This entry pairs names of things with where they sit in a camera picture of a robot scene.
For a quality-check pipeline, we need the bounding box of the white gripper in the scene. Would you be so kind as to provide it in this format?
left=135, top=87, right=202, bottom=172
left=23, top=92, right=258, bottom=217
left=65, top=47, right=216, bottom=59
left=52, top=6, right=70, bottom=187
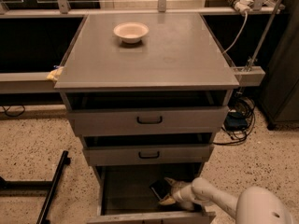
left=159, top=177, right=194, bottom=211

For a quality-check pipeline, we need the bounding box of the black rxbar chocolate bar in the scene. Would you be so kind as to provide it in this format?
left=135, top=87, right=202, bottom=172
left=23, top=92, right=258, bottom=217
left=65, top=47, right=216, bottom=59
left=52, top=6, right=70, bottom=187
left=149, top=180, right=170, bottom=201

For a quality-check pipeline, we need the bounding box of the grey drawer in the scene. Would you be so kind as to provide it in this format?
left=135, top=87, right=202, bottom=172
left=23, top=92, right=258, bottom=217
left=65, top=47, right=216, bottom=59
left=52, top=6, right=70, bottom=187
left=83, top=144, right=214, bottom=166
left=87, top=163, right=216, bottom=224
left=67, top=106, right=228, bottom=136

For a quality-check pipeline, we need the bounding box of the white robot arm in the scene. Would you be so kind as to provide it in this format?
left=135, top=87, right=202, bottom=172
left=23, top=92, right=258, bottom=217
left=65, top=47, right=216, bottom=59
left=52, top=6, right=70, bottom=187
left=159, top=177, right=298, bottom=224

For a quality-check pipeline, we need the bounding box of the grey drawer cabinet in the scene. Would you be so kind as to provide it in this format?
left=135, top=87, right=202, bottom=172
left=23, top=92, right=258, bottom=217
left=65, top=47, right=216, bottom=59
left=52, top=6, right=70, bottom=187
left=54, top=12, right=240, bottom=224

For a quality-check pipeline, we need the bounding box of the black floor stand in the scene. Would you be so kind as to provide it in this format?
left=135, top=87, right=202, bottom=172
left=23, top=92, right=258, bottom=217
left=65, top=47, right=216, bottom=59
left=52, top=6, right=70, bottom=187
left=0, top=150, right=71, bottom=224

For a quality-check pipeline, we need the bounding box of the dark grey cabinet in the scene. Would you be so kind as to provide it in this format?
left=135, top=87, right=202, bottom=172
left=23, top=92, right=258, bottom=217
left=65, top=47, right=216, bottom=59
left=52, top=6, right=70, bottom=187
left=259, top=0, right=299, bottom=130

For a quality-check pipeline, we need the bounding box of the white bowl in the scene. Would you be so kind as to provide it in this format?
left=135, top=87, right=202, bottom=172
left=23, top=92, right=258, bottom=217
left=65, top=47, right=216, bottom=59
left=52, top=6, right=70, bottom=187
left=113, top=22, right=149, bottom=44

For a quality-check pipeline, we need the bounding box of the metal diagonal rod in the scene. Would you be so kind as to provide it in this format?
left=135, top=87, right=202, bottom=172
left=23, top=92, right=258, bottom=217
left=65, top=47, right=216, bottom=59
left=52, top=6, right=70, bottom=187
left=244, top=0, right=282, bottom=72

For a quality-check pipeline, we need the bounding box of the yellow tape piece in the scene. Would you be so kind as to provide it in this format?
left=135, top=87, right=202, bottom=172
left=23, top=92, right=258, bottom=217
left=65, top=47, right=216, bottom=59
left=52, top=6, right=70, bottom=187
left=47, top=66, right=64, bottom=82

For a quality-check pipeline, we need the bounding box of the white power strip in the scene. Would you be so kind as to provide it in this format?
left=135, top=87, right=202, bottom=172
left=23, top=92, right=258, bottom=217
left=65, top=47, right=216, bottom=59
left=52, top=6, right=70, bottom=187
left=226, top=0, right=253, bottom=15

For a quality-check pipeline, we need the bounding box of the black cable bundle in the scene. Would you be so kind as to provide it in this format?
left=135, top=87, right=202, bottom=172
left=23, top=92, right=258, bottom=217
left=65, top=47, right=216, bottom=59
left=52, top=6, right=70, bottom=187
left=213, top=96, right=256, bottom=147

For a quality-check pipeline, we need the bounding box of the black cable left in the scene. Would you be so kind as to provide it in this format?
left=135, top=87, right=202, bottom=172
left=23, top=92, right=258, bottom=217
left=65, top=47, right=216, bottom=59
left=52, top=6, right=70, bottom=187
left=0, top=105, right=26, bottom=118

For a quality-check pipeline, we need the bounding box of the grey aluminium rail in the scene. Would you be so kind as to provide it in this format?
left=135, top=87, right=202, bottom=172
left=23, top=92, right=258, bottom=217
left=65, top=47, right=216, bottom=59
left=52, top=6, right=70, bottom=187
left=0, top=66, right=265, bottom=94

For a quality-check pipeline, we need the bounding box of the white power cable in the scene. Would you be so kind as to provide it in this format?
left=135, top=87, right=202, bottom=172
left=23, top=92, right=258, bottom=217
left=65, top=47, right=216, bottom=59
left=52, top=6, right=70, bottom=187
left=221, top=10, right=249, bottom=55

